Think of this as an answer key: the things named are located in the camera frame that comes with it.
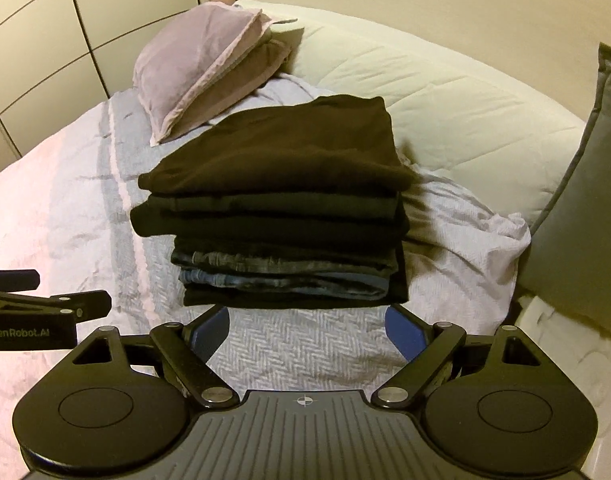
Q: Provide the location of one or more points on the blue folded jeans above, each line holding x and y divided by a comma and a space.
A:
309, 290

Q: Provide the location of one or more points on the dark folded jeans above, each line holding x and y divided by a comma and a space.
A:
255, 258

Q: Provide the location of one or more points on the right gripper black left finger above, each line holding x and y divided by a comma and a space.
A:
184, 352

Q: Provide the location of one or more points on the lilac velvet pillow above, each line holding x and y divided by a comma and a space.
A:
187, 57

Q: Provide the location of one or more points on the brown velvet pillow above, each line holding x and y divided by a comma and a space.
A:
248, 75

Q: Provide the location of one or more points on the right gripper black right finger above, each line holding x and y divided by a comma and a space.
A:
429, 351

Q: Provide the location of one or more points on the white blanket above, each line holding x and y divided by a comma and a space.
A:
583, 352

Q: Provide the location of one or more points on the pink and grey bedspread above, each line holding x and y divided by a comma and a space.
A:
64, 213

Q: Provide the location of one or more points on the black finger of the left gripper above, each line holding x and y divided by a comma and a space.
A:
83, 305
19, 280

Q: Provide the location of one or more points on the black folded garment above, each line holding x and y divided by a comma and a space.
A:
343, 224

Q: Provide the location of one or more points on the dark brown sweater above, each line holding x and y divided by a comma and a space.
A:
334, 144

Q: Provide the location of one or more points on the white wardrobe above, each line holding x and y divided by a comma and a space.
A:
59, 58

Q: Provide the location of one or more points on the grey green cushion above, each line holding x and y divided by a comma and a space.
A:
568, 263

